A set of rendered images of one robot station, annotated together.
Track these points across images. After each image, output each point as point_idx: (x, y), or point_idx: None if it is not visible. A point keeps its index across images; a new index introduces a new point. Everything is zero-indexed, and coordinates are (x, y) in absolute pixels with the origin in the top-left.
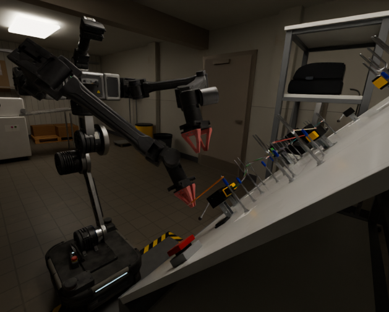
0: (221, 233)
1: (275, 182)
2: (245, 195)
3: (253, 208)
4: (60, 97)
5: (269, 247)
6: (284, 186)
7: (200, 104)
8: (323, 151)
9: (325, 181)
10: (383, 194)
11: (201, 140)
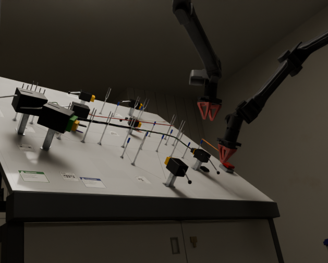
0: (209, 161)
1: (156, 152)
2: (132, 192)
3: (192, 155)
4: (291, 74)
5: None
6: (175, 147)
7: (203, 82)
8: (134, 135)
9: (186, 141)
10: (3, 195)
11: (206, 110)
